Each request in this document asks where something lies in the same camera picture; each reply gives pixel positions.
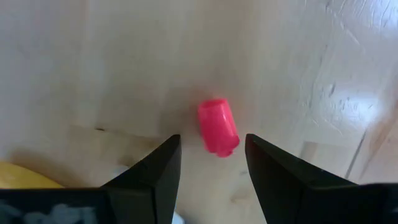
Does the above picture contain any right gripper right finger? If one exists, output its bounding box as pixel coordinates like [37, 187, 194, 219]
[244, 133, 398, 224]

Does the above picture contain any deep yellow highlighter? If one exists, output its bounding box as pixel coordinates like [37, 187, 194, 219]
[0, 159, 65, 190]

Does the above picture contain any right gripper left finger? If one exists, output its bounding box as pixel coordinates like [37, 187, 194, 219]
[0, 134, 182, 224]

